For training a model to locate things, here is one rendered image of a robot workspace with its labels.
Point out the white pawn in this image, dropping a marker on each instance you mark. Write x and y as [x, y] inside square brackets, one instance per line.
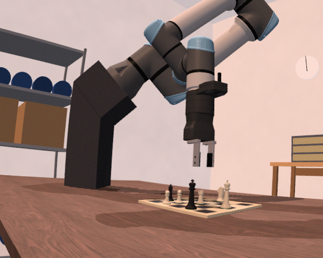
[167, 198]
[179, 197]

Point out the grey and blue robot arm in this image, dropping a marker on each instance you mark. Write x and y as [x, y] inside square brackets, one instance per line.
[166, 62]

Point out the white chess piece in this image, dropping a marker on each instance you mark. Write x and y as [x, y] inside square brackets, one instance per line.
[226, 204]
[221, 194]

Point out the cream and black chessboard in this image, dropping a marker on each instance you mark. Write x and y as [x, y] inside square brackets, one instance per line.
[211, 208]

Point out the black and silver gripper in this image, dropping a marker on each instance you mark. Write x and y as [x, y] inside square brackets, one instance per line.
[202, 89]

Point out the white chess rook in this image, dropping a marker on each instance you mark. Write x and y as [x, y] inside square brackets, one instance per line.
[200, 199]

